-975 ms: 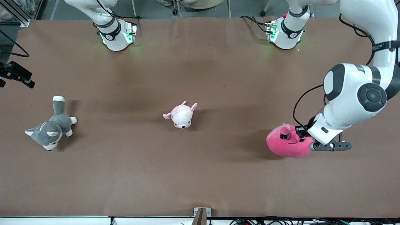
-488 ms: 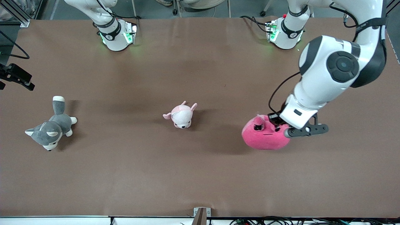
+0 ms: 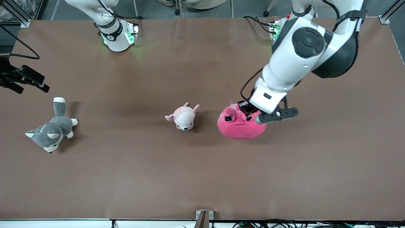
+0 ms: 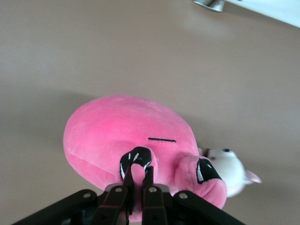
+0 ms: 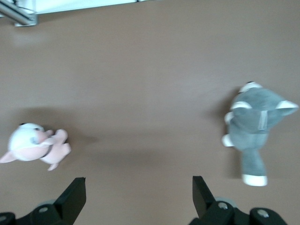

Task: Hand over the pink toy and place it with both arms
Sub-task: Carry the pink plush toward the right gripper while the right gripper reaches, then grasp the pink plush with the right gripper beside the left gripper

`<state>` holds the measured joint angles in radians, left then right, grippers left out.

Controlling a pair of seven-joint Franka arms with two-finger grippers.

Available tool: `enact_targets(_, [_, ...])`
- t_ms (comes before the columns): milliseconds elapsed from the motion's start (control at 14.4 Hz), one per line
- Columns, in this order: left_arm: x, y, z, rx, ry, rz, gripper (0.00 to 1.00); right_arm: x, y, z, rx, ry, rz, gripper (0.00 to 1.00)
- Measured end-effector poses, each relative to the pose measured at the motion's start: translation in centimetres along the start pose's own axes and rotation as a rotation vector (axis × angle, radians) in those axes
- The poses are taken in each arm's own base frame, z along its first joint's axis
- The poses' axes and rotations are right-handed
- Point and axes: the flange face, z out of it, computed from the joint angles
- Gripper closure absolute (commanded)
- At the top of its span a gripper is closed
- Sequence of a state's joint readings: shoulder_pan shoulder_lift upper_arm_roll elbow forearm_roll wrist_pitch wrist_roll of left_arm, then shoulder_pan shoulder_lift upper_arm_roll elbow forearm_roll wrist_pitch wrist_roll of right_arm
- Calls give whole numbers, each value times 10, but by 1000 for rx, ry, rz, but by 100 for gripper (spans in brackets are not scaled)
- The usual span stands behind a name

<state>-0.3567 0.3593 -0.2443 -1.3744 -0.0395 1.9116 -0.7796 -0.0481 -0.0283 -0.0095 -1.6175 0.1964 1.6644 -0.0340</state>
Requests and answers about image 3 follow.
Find hot pink round plush toy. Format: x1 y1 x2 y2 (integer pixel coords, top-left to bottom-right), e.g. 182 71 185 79
217 103 267 140

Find grey husky plush toy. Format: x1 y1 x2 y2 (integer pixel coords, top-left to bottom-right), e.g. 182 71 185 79
25 97 79 154

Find pale pink puppy plush toy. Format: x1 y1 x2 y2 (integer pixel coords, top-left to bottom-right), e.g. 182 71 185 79
165 102 200 131

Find black chair castor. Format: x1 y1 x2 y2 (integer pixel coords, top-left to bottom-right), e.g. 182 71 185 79
263 0 276 17

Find beige chair base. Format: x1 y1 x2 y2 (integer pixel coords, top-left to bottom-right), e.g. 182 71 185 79
175 0 229 16

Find aluminium frame profile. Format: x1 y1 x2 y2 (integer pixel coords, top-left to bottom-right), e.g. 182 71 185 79
0 0 31 28
380 0 405 24

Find black left base cables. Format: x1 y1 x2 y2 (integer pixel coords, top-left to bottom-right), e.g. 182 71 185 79
243 16 273 34

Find black cable bundle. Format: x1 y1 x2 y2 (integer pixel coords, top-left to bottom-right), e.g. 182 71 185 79
233 218 405 228

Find black right base cable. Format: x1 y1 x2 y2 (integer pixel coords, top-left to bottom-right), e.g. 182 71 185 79
97 0 143 20

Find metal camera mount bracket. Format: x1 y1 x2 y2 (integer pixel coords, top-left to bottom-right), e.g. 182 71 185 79
196 210 214 228

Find white table edge rail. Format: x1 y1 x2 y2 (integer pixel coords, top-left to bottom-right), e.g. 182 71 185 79
0 218 196 228

